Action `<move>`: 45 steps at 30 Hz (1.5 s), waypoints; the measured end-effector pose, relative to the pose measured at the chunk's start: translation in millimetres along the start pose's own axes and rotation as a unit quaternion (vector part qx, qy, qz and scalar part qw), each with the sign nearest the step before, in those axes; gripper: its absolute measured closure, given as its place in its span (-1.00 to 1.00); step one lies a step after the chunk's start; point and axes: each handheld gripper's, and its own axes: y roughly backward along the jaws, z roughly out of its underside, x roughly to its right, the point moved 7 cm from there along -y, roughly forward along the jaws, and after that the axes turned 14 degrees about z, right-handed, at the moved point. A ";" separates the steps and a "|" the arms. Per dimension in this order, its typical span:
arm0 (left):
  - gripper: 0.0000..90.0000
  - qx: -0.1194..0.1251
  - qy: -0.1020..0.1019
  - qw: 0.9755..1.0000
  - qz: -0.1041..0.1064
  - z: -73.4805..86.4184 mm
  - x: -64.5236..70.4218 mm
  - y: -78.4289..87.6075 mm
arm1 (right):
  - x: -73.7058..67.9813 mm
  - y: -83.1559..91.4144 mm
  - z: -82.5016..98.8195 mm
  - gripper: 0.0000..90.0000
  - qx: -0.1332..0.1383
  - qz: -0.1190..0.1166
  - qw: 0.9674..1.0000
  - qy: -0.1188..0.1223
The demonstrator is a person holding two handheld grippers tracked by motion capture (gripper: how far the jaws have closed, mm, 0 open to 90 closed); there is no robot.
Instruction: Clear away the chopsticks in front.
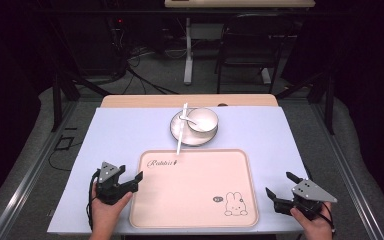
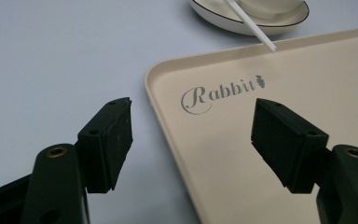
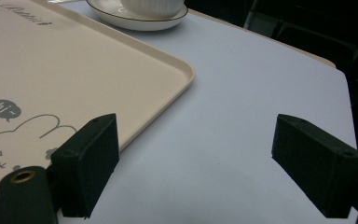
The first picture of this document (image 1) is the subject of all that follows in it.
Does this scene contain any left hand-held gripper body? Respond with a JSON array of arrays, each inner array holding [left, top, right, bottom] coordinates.
[[94, 161, 139, 205]]

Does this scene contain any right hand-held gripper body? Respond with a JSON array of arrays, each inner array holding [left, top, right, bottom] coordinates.
[[273, 178, 338, 222]]

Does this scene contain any pink rabbit print tray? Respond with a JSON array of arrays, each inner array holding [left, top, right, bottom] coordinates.
[[128, 148, 260, 229]]

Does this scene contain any white plate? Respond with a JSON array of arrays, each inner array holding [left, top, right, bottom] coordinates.
[[169, 108, 220, 147]]

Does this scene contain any white bowl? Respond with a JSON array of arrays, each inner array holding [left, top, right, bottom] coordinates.
[[186, 107, 220, 136]]

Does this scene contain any person's left hand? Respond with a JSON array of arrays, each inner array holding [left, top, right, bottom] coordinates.
[[90, 183, 134, 235]]

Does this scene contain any person's right hand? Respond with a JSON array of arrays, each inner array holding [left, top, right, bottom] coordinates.
[[289, 202, 334, 240]]

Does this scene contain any light blue table mat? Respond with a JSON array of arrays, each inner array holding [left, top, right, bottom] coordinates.
[[47, 105, 309, 234]]

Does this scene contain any black metal stand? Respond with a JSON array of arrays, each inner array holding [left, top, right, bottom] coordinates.
[[50, 71, 112, 133], [275, 71, 336, 136]]

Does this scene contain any black equipment with red light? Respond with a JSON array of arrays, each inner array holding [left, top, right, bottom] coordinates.
[[105, 15, 129, 79]]

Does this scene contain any white desk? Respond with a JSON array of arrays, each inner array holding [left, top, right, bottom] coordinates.
[[164, 0, 316, 86]]

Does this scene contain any black chair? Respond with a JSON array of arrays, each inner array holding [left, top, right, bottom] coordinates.
[[214, 13, 296, 94]]

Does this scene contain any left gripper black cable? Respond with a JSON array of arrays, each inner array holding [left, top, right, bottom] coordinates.
[[85, 169, 102, 232]]

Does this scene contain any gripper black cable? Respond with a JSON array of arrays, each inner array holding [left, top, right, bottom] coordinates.
[[319, 201, 336, 234], [85, 169, 102, 232]]

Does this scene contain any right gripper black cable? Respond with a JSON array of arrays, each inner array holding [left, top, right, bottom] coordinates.
[[319, 201, 336, 234]]

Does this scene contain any aluminium floor rail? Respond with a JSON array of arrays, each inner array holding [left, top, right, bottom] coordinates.
[[310, 103, 384, 240], [0, 101, 78, 240]]

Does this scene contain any black floor cable with box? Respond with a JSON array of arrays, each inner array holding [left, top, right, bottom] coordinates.
[[48, 126, 85, 173]]

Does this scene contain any bundle of floor cables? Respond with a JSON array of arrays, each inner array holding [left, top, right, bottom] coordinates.
[[123, 45, 181, 96]]

